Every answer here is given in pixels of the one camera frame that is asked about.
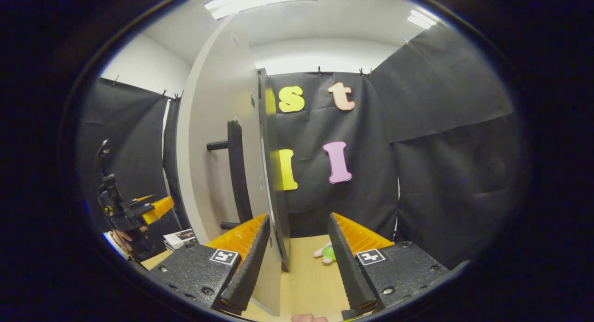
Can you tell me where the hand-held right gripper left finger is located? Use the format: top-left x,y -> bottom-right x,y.
148,213 -> 272,313

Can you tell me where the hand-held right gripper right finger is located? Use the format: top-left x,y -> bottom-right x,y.
327,213 -> 451,319

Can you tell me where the black door handle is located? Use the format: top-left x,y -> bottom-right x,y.
207,119 -> 254,231

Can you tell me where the beige cabinet door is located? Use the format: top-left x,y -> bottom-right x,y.
175,13 -> 284,317

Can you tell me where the pink green plush toy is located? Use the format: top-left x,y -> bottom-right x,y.
313,242 -> 336,265

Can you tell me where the black backdrop cloth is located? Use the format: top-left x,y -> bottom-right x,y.
77,25 -> 529,269

